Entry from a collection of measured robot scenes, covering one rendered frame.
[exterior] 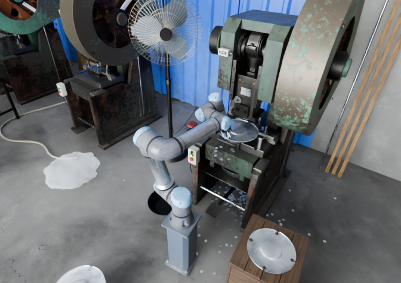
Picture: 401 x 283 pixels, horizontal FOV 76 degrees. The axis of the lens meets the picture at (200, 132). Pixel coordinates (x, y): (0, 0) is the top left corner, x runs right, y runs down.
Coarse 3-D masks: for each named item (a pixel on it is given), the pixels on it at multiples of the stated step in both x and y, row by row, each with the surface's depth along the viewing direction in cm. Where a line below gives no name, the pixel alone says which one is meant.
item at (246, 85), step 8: (240, 72) 172; (248, 72) 169; (256, 72) 168; (240, 80) 170; (248, 80) 166; (256, 80) 163; (240, 88) 173; (248, 88) 169; (240, 96) 175; (248, 96) 172; (240, 104) 176; (248, 104) 175; (240, 112) 178; (248, 112) 175; (256, 112) 181
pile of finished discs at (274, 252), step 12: (264, 228) 168; (264, 240) 161; (276, 240) 161; (288, 240) 162; (252, 252) 154; (264, 252) 154; (276, 252) 154; (288, 252) 155; (264, 264) 148; (276, 264) 149; (288, 264) 149
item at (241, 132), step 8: (232, 120) 195; (240, 120) 196; (232, 128) 185; (240, 128) 185; (248, 128) 187; (256, 128) 187; (232, 136) 178; (240, 136) 178; (248, 136) 179; (256, 136) 179
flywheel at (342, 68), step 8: (344, 32) 155; (344, 40) 158; (336, 56) 135; (344, 56) 133; (336, 64) 134; (344, 64) 133; (328, 72) 138; (336, 72) 135; (344, 72) 136; (328, 80) 169; (336, 80) 140; (328, 88) 174; (320, 104) 169
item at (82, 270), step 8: (72, 272) 152; (80, 272) 152; (88, 272) 152; (96, 272) 152; (64, 280) 148; (72, 280) 148; (80, 280) 148; (88, 280) 149; (96, 280) 149; (104, 280) 149
